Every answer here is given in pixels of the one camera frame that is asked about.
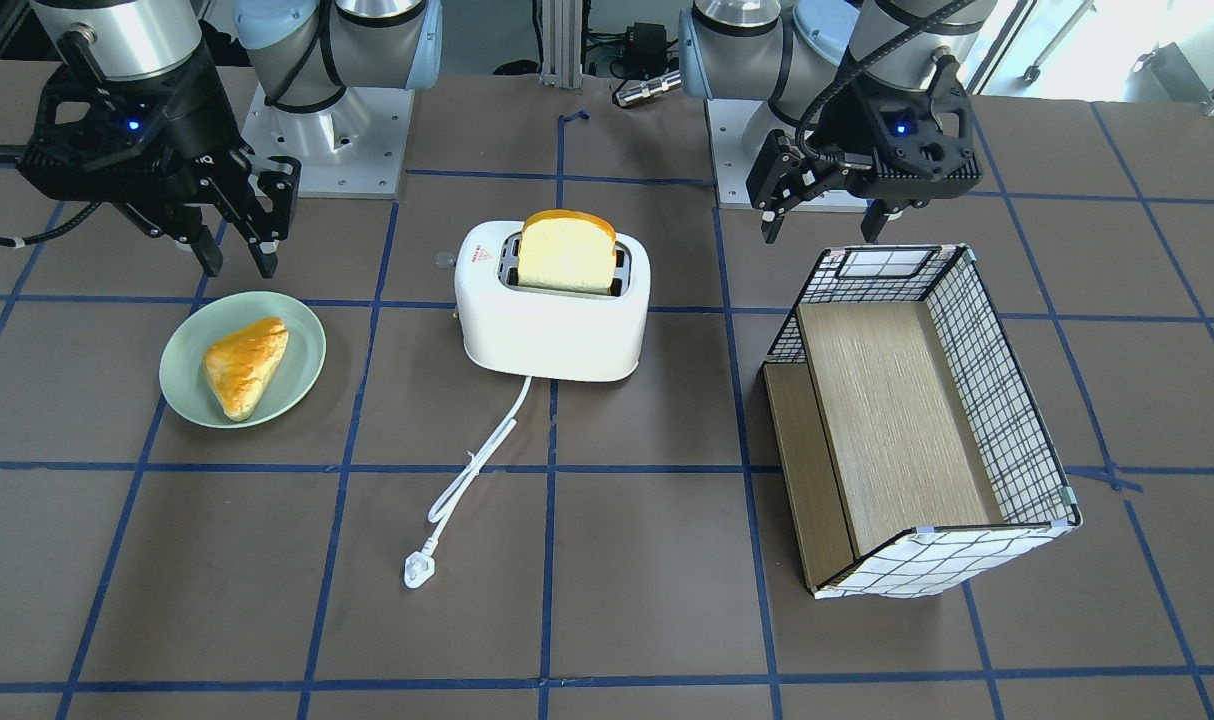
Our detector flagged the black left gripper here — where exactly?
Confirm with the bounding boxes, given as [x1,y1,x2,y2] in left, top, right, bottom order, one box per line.
[747,55,982,245]

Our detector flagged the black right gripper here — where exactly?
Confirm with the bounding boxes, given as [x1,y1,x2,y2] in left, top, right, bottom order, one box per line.
[17,55,301,279]

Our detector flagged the white two-slot toaster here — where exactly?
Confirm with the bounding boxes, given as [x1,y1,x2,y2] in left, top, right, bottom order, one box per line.
[453,220,652,382]

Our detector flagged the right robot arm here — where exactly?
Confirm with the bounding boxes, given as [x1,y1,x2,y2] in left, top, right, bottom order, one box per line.
[8,1,442,278]

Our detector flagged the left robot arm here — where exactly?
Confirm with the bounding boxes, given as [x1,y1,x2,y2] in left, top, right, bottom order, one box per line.
[679,1,995,243]

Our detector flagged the toast slice in toaster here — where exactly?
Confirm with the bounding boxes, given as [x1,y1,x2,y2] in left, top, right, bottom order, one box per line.
[517,209,615,295]

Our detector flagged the golden triangular pastry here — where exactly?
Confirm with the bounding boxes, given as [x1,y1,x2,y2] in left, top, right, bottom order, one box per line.
[203,316,290,421]

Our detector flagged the light green plate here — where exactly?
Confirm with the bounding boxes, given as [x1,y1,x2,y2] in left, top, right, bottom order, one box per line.
[158,291,327,429]

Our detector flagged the silver metal cylinder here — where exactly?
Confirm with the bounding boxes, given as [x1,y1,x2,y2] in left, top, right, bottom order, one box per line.
[611,70,683,109]

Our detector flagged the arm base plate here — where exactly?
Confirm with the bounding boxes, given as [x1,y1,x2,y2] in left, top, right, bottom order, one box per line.
[705,98,868,212]
[243,87,416,200]

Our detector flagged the aluminium frame post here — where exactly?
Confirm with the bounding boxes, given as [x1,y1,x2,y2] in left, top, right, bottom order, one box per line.
[537,0,585,91]

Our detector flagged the white toaster power cable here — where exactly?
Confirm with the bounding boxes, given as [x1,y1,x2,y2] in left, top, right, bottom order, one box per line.
[403,375,534,590]

